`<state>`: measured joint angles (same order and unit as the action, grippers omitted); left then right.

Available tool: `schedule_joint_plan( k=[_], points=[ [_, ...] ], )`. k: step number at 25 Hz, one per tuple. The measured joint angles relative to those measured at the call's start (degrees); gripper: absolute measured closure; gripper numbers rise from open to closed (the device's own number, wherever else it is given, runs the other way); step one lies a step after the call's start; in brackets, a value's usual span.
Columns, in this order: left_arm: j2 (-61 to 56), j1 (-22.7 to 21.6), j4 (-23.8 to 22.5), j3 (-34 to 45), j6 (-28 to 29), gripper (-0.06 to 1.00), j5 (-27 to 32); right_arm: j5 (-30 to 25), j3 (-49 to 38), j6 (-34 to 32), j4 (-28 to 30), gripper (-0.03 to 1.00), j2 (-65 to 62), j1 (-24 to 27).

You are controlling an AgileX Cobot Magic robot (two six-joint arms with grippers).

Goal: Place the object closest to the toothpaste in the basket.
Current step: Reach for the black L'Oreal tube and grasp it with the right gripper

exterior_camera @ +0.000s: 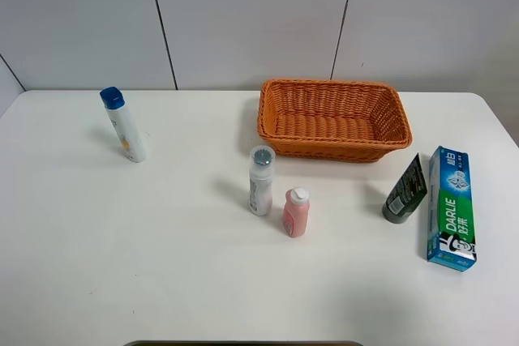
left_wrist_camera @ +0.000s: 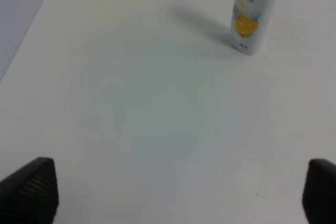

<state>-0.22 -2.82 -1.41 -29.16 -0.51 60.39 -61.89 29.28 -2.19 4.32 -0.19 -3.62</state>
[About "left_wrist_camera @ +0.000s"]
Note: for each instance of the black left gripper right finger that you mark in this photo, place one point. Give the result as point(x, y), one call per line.
point(318, 199)

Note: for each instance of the white shampoo bottle orange label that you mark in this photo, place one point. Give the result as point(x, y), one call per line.
point(249, 22)

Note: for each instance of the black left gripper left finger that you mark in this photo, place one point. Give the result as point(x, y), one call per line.
point(30, 194)

